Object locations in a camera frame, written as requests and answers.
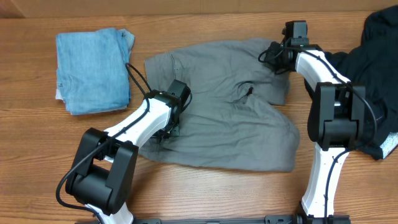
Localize folded blue denim jeans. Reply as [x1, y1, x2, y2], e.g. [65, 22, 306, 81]
[55, 27, 135, 115]

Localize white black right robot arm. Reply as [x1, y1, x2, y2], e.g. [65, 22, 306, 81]
[258, 38, 371, 223]

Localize grey shorts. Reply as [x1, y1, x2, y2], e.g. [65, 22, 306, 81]
[139, 39, 300, 172]

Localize white patterned garment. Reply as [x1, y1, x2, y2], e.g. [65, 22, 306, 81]
[380, 133, 398, 159]

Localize black garment pile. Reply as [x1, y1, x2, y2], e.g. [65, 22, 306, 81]
[325, 6, 397, 160]

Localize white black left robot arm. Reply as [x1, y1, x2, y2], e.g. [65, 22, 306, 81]
[59, 90, 188, 223]

